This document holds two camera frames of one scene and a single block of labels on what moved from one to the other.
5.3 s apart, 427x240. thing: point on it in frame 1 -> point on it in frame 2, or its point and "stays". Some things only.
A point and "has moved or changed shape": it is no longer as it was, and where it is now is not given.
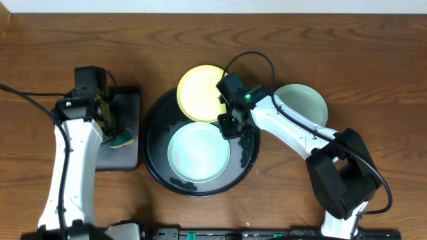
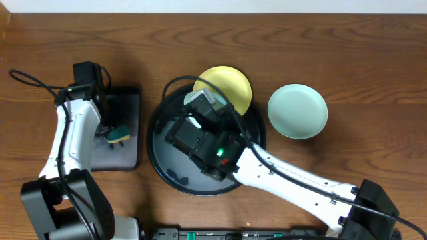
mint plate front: [197, 152] has moved or changed shape
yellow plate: [197, 95] has moved or changed shape
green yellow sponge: [124, 139] has moved or changed shape
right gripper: [231, 134] -> [227, 113]
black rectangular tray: [127, 158] stays
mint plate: [305, 101] stays
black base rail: [263, 234] stays
